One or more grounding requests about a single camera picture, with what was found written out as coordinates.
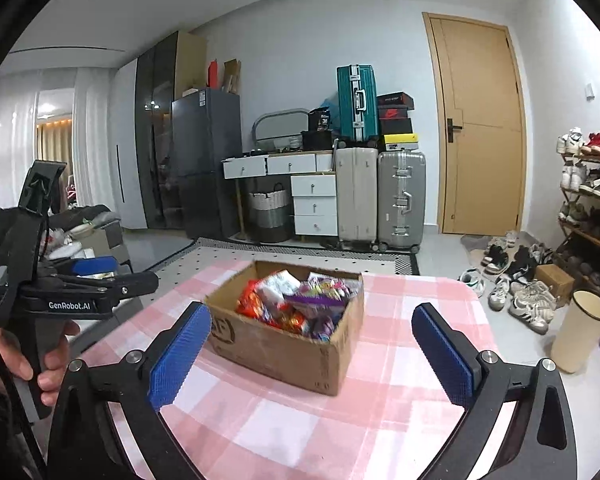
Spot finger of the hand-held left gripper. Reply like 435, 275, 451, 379
100, 271, 160, 311
71, 255, 131, 278

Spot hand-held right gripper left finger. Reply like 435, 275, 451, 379
47, 301, 213, 480

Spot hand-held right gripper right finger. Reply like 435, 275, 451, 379
411, 302, 578, 480

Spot red chip bag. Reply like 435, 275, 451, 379
236, 280, 276, 321

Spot cardboard box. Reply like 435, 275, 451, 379
203, 260, 366, 397

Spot large silver snack bag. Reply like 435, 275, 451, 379
257, 270, 301, 306

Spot silver purple snack packet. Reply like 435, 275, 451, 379
306, 272, 363, 302

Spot person's left hand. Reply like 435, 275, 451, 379
0, 320, 82, 395

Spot dotted white rug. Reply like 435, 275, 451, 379
145, 237, 421, 301

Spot scattered loose shoes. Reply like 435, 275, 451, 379
457, 230, 558, 336

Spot white curtain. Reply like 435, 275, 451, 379
0, 67, 137, 233

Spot pink checked tablecloth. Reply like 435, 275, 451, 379
75, 255, 521, 480

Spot small brown carton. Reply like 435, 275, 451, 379
535, 263, 576, 306

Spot cream waste bin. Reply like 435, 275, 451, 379
551, 290, 600, 375

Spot dark glass wardrobe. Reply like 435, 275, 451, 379
134, 30, 208, 233

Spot dark grey fridge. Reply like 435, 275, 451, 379
171, 87, 243, 241

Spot grey white laundry basket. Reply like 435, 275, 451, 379
247, 182, 292, 243

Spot silver suitcase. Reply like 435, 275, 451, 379
377, 150, 427, 254

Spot beige suitcase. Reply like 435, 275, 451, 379
334, 146, 379, 252

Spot wooden shoe rack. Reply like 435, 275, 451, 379
557, 127, 600, 301

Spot white desk with drawers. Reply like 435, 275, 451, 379
222, 151, 338, 241

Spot white drawer cabinet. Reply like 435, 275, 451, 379
290, 174, 339, 237

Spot black yellow shoe box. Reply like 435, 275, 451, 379
382, 133, 421, 152

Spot arched mirror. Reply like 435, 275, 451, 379
252, 108, 311, 142

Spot large flat cardboard sheet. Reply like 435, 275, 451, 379
174, 32, 208, 98

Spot rows of stored sneakers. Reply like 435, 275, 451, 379
559, 127, 600, 253

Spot folded brown cardboard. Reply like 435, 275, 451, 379
222, 59, 242, 95

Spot black storage box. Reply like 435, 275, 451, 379
300, 130, 337, 152

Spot wooden door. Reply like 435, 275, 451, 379
422, 11, 527, 236

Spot black pouch bag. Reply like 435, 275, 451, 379
307, 108, 337, 133

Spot teal suitcase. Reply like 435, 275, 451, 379
336, 64, 379, 143

